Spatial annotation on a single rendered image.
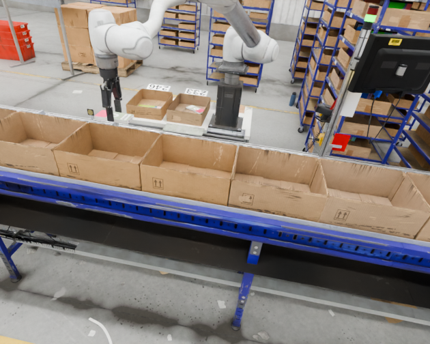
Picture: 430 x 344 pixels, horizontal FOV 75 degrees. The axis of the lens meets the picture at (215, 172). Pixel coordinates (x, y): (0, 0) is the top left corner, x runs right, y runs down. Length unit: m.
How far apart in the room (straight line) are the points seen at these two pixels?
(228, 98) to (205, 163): 0.79
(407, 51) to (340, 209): 0.96
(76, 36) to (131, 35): 4.95
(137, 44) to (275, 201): 0.80
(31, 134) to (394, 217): 1.83
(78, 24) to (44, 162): 4.70
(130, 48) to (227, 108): 1.18
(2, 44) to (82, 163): 5.87
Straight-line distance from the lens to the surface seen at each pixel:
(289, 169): 1.46
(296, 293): 1.81
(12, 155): 1.58
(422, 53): 1.93
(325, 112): 1.99
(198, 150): 1.44
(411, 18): 2.43
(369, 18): 1.85
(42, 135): 1.83
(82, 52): 6.12
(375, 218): 1.32
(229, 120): 2.20
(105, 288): 2.11
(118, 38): 1.16
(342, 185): 1.55
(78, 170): 1.40
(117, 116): 1.41
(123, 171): 1.28
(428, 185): 1.67
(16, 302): 2.24
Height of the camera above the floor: 1.73
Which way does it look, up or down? 35 degrees down
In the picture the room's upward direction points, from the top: 6 degrees clockwise
